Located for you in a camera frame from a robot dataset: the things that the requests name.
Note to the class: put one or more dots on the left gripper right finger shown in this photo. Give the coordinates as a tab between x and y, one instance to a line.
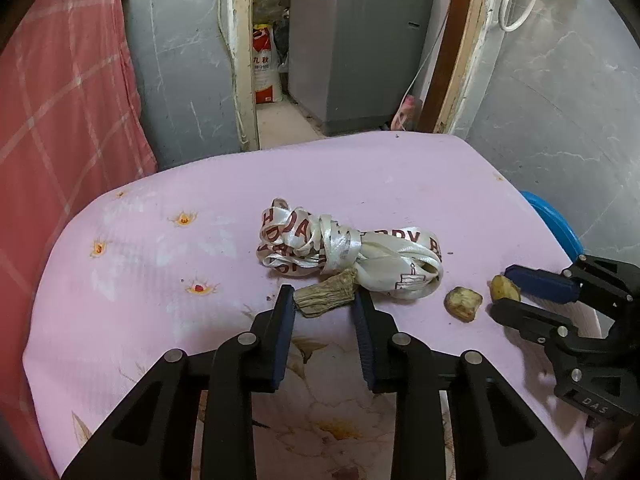
374	330

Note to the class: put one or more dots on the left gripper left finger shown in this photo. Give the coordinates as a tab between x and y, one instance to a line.
273	329

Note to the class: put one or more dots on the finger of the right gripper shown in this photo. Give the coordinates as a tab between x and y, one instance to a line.
532	323
543	284

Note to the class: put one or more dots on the dried ginger piece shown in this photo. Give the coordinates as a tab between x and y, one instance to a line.
337	291

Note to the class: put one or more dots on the white birthday ribbon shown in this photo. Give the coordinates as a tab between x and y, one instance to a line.
405	263

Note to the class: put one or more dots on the blue plastic bucket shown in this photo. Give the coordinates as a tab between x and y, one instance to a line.
557	224

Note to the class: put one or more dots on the brown food scrap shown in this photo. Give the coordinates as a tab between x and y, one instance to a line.
463	303

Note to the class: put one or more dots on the pink slipper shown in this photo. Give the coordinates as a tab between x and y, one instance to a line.
407	115

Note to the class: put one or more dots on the red white sack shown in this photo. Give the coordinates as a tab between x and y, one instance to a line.
267	82

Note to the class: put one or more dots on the red plaid cloth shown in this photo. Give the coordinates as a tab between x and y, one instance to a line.
70	131

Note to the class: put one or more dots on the grey washing machine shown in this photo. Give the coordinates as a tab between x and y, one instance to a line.
350	62

